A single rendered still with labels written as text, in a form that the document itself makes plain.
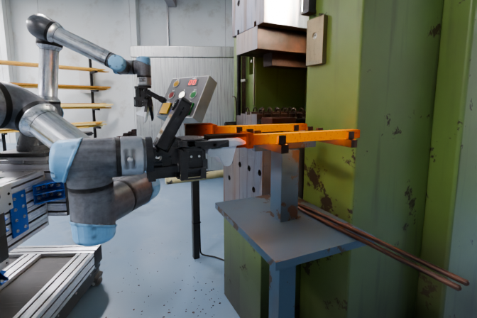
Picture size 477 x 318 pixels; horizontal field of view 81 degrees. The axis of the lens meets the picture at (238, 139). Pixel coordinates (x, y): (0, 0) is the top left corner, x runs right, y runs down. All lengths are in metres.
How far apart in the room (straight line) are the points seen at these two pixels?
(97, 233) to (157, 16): 7.80
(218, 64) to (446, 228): 3.10
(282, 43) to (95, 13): 7.67
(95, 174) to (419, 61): 1.13
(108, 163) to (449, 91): 1.20
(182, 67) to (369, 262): 3.23
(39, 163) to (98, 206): 1.06
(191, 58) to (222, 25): 4.20
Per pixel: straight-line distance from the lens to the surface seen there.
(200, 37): 7.92
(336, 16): 1.11
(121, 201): 0.60
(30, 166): 1.62
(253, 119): 1.25
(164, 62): 3.91
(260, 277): 1.29
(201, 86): 1.65
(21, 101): 0.84
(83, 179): 0.55
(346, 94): 1.03
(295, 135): 0.68
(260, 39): 1.26
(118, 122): 8.27
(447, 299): 1.56
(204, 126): 0.84
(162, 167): 0.57
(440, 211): 1.41
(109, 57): 1.52
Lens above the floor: 1.04
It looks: 7 degrees down
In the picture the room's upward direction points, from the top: straight up
